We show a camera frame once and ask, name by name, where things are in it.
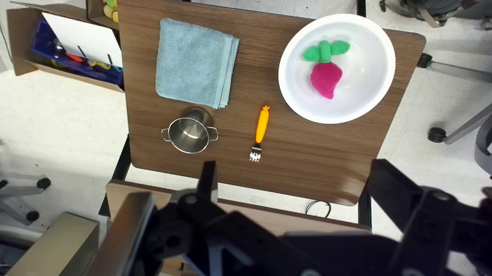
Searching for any small steel pot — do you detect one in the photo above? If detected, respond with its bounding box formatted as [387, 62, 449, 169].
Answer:
[160, 105, 218, 154]

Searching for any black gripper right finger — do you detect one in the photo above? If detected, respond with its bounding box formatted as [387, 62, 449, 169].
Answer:
[366, 159, 492, 276]

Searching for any white plastic bowl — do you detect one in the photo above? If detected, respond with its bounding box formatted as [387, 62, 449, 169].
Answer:
[278, 13, 397, 123]

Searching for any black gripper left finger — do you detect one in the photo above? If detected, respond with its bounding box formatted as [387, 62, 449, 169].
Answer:
[137, 160, 246, 276]

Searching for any light blue folded towel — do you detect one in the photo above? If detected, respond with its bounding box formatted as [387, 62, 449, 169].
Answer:
[155, 18, 240, 108]

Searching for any pink and green toy radish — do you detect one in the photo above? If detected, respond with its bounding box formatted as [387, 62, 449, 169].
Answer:
[303, 39, 351, 99]

